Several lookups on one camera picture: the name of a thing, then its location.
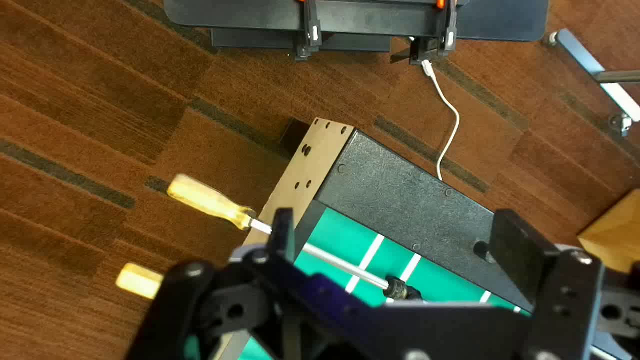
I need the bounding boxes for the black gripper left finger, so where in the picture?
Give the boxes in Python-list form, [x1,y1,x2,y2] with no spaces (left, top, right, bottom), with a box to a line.
[127,207,377,360]

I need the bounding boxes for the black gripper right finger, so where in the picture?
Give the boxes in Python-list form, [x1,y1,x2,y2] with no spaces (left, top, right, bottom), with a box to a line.
[492,207,640,360]

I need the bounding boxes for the cardboard box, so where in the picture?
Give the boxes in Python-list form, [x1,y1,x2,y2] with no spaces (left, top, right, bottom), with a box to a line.
[576,187,640,275]

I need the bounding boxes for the foosball table with green field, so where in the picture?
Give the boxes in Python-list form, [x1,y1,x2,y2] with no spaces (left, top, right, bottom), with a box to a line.
[213,116,557,360]

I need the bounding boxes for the white cable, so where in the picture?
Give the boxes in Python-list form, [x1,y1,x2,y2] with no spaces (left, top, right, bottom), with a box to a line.
[421,58,464,184]

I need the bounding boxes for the black robot mount plate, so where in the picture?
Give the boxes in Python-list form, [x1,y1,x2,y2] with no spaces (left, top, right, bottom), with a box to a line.
[162,0,553,53]

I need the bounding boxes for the silver metal floor frame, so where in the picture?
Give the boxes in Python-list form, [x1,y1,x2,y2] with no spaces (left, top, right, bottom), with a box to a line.
[545,25,640,140]

